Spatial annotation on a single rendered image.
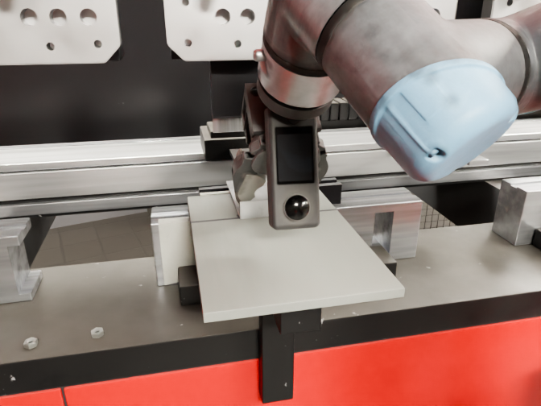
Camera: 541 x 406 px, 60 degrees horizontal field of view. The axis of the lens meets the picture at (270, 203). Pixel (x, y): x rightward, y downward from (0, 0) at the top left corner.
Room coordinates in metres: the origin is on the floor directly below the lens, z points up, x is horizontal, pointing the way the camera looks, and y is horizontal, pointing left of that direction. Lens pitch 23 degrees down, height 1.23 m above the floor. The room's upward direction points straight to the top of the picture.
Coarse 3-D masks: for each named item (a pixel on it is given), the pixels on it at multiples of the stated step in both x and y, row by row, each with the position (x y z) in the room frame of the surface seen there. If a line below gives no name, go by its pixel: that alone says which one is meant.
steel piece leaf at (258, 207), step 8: (232, 192) 0.58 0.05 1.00; (256, 192) 0.58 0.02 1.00; (264, 192) 0.58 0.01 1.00; (256, 200) 0.51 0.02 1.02; (264, 200) 0.51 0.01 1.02; (240, 208) 0.50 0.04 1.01; (248, 208) 0.50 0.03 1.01; (256, 208) 0.51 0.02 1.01; (264, 208) 0.51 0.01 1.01; (240, 216) 0.50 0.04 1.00; (248, 216) 0.50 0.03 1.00; (256, 216) 0.51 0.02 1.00; (264, 216) 0.51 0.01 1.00
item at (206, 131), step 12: (204, 132) 0.83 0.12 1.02; (228, 132) 0.79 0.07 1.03; (240, 132) 0.80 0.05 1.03; (204, 144) 0.78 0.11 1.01; (216, 144) 0.78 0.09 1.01; (228, 144) 0.78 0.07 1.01; (240, 144) 0.79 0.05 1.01; (204, 156) 0.78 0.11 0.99; (216, 156) 0.78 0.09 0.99; (228, 156) 0.78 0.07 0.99
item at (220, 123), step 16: (224, 64) 0.59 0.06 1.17; (240, 64) 0.60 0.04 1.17; (256, 64) 0.60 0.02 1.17; (224, 80) 0.59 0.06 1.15; (240, 80) 0.60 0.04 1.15; (256, 80) 0.60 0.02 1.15; (224, 96) 0.59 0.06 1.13; (240, 96) 0.60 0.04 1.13; (224, 112) 0.59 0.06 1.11; (240, 112) 0.60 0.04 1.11; (224, 128) 0.60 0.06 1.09; (240, 128) 0.61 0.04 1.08
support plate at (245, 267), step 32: (320, 192) 0.59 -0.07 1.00; (192, 224) 0.49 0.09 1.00; (224, 224) 0.49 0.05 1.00; (256, 224) 0.49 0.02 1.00; (320, 224) 0.49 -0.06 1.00; (224, 256) 0.41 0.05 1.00; (256, 256) 0.41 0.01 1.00; (288, 256) 0.41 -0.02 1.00; (320, 256) 0.41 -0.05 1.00; (352, 256) 0.41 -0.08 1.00; (224, 288) 0.35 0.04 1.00; (256, 288) 0.35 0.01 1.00; (288, 288) 0.35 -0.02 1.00; (320, 288) 0.35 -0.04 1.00; (352, 288) 0.35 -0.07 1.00; (384, 288) 0.35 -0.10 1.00; (224, 320) 0.32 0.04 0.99
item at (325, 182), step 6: (324, 180) 0.64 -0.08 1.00; (330, 180) 0.64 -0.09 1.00; (336, 180) 0.64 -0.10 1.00; (216, 186) 0.61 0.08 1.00; (222, 186) 0.61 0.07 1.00; (324, 186) 0.62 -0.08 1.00; (330, 186) 0.62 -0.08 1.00; (336, 186) 0.62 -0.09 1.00; (204, 192) 0.60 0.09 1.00; (324, 192) 0.62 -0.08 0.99; (330, 192) 0.62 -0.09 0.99; (336, 192) 0.62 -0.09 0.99; (330, 198) 0.62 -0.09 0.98; (336, 198) 0.62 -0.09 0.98
